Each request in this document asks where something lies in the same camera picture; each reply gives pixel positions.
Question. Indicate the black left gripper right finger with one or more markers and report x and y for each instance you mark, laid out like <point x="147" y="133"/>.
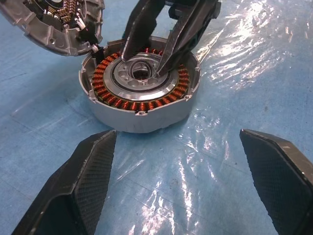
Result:
<point x="281" y="186"/>

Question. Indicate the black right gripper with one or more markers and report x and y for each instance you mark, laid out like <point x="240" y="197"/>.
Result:
<point x="179" y="9"/>

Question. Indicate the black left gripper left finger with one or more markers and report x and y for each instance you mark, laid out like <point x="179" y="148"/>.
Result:
<point x="80" y="186"/>

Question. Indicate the silver spoked rotor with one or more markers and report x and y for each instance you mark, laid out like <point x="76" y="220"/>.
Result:
<point x="137" y="94"/>

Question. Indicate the silver round motor lid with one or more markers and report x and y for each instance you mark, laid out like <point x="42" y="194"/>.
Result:
<point x="56" y="41"/>

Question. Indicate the silver motor housing copper windings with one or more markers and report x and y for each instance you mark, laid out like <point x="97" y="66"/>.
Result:
<point x="137" y="122"/>

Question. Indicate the blue table mat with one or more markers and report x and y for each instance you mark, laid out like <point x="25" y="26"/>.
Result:
<point x="36" y="98"/>

